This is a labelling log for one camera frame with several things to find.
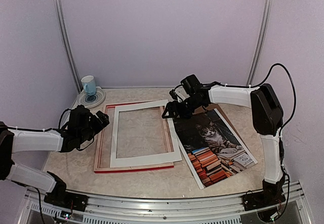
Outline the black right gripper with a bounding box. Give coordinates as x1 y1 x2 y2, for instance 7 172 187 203
162 95 203 119

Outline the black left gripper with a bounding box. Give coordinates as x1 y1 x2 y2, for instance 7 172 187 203
77 110 109 144

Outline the red wooden picture frame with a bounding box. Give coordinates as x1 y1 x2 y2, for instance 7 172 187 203
94 101 174 173

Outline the white photo mat board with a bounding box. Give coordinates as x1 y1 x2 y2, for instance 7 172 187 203
110 100 182 167

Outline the cat and books photo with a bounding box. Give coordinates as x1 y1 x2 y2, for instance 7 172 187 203
173 107 258 190

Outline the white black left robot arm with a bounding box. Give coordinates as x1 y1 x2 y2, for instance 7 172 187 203
1 105 109 206

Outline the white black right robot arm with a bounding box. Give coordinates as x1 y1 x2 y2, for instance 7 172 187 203
161 74 288 206

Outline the white blue swirl plate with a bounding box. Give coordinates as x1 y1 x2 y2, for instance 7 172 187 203
76 86 105 109

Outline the light blue mug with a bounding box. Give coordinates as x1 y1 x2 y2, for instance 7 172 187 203
81 75 96 96

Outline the brown backing board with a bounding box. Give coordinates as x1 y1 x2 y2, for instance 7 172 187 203
194 104 246 147

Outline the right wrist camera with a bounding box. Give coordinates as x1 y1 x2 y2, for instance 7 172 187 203
169 89 186 103

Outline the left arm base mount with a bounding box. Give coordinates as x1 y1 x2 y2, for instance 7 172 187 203
44 171 88 212

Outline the front aluminium rail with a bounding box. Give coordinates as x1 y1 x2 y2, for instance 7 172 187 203
17 181 314 224

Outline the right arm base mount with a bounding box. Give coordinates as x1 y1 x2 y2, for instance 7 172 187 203
242 176 286 211

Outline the left aluminium corner post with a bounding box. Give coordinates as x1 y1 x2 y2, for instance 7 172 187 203
54 0 82 94

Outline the aluminium corner post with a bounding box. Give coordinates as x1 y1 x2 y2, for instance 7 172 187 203
246 0 272 86
54 0 82 94

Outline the right aluminium corner post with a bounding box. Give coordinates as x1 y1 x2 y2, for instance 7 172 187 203
246 0 272 86

